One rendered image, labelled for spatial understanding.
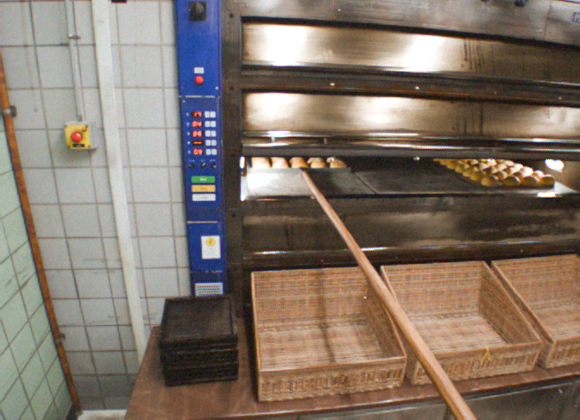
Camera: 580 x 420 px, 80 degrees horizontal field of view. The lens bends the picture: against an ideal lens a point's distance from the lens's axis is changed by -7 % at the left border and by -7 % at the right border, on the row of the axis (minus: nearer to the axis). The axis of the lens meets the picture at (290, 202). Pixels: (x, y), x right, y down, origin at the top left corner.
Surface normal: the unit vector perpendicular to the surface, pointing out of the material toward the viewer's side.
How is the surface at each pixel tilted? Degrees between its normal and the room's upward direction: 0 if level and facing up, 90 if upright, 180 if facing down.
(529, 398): 90
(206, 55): 90
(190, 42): 90
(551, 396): 90
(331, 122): 70
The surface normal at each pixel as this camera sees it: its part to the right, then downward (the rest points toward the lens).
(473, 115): 0.13, 0.00
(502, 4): 0.13, 0.34
